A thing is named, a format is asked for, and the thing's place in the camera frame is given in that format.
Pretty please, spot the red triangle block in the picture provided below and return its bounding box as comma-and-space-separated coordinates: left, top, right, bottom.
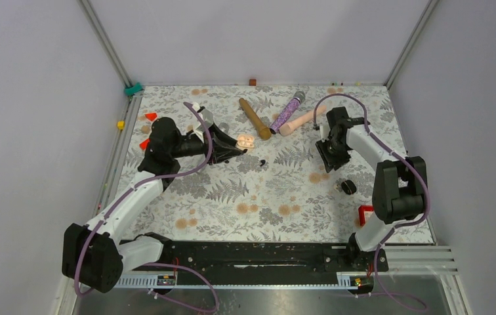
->
144, 112, 158, 122

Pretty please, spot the teal corner clip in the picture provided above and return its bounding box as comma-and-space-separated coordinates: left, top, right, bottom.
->
124, 82, 144, 96

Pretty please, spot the bottom purple cable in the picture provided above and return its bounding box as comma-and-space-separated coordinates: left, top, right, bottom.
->
143, 262, 220, 314

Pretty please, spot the silver microphone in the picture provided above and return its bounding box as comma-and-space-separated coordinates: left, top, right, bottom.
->
217, 123, 230, 135

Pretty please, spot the floral table mat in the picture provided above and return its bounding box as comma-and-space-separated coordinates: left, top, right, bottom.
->
118, 85, 405, 243

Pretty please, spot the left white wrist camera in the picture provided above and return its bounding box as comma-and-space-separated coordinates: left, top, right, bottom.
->
192, 102, 214, 131

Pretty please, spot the beige small block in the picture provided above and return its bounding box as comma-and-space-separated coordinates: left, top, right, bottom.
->
140, 125, 151, 135

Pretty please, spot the gold microphone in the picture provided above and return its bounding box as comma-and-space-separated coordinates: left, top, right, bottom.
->
239, 98, 272, 140

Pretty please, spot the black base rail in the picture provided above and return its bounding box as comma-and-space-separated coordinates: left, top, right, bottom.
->
138, 240, 389, 285

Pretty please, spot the red box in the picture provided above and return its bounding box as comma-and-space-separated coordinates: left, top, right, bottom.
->
358, 205, 374, 226

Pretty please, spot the beige charging case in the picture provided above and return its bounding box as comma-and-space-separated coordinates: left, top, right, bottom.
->
236, 134, 255, 150

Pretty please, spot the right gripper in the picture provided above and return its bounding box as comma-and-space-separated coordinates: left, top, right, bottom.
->
316, 135, 351, 173

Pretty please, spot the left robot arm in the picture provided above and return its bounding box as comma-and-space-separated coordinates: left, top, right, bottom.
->
62, 117, 247, 293

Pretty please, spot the pink microphone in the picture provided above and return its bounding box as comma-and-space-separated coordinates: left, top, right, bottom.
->
279, 105, 327, 137

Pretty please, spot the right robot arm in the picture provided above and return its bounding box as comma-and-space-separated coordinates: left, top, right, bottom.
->
316, 107, 430, 272

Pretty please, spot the purple glitter microphone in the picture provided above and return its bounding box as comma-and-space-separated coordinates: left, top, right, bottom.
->
270, 91, 306, 135

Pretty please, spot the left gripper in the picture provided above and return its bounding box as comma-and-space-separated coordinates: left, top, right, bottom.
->
171, 123, 243, 165

